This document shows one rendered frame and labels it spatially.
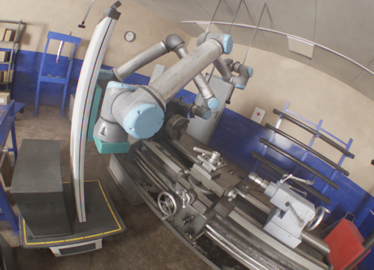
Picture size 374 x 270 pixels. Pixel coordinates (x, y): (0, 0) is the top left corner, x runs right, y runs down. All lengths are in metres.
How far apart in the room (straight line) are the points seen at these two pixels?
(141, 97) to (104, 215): 1.16
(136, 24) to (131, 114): 4.55
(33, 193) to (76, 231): 0.55
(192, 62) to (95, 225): 1.36
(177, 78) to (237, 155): 4.02
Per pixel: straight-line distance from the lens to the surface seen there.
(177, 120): 1.54
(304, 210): 1.30
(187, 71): 0.68
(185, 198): 1.06
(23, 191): 1.00
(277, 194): 1.24
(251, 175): 1.28
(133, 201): 2.03
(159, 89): 0.61
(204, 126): 4.92
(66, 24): 4.49
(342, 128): 4.48
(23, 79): 4.62
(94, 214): 1.50
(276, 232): 1.32
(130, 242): 1.75
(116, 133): 0.75
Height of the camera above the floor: 1.55
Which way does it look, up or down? 16 degrees down
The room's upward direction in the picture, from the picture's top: 22 degrees clockwise
